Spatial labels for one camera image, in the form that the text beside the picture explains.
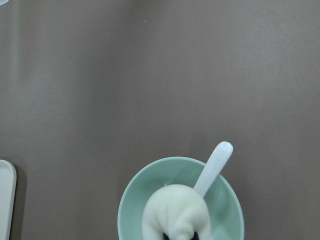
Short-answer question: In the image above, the white ceramic spoon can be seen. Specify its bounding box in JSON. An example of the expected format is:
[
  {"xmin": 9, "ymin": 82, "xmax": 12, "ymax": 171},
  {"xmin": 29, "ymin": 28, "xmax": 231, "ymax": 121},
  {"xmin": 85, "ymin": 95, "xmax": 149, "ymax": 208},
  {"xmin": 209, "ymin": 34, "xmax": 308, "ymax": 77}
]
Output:
[{"xmin": 193, "ymin": 141, "xmax": 234, "ymax": 198}]

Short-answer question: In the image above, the white steamed bun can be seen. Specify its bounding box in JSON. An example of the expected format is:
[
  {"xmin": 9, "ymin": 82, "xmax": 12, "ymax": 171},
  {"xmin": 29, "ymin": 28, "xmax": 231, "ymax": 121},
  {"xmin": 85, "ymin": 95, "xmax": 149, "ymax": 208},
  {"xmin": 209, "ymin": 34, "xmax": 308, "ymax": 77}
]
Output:
[{"xmin": 141, "ymin": 184, "xmax": 212, "ymax": 240}]

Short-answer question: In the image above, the mint green bowl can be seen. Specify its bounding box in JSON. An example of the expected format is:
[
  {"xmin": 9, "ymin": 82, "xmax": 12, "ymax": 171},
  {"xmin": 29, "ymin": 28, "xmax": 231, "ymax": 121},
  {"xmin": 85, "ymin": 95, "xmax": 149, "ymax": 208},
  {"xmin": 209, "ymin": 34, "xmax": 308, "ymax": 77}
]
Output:
[{"xmin": 117, "ymin": 156, "xmax": 245, "ymax": 240}]

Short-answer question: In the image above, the cream rectangular tray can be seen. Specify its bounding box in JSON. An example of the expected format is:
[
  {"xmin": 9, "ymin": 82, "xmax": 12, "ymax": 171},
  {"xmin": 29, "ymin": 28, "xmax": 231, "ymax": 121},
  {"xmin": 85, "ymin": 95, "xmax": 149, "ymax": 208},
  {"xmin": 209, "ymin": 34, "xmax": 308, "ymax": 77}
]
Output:
[{"xmin": 0, "ymin": 159, "xmax": 17, "ymax": 240}]

